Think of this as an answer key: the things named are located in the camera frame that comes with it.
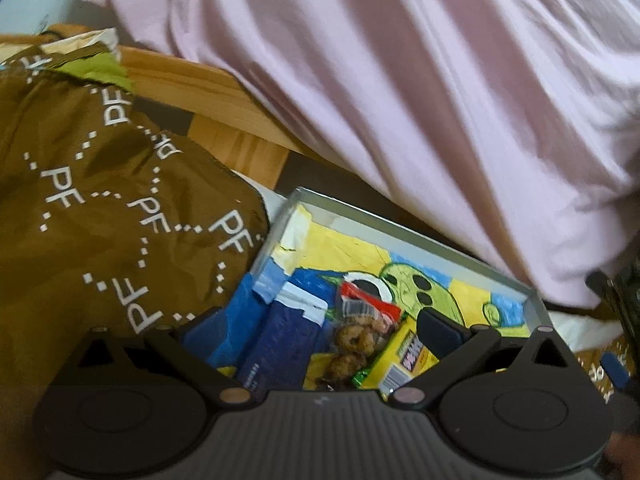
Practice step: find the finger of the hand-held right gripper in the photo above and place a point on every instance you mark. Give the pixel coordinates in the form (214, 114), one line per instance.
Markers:
(614, 367)

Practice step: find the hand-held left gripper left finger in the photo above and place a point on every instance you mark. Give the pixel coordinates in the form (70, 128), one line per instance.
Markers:
(205, 332)

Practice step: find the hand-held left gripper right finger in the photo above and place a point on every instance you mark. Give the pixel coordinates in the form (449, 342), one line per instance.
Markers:
(437, 332)

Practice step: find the yellow snack packet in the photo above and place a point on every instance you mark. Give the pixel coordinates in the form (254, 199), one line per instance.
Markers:
(400, 360)

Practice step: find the red label clear packet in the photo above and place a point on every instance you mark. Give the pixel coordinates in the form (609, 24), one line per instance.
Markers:
(367, 305)

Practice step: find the blue sachet packet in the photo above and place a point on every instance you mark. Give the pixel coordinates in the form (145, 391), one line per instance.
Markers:
(280, 340)

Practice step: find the grey tray with frog drawing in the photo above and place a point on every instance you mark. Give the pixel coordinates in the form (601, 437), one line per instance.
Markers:
(350, 255)

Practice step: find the brown printed blanket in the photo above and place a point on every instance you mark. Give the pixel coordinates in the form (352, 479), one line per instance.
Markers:
(100, 185)

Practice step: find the pink bed sheet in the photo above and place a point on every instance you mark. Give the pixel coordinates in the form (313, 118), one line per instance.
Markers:
(400, 85)

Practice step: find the cream pillow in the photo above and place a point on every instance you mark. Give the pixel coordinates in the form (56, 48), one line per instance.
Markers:
(85, 42)

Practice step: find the wooden bed frame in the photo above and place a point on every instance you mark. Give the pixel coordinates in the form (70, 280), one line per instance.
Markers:
(200, 90)

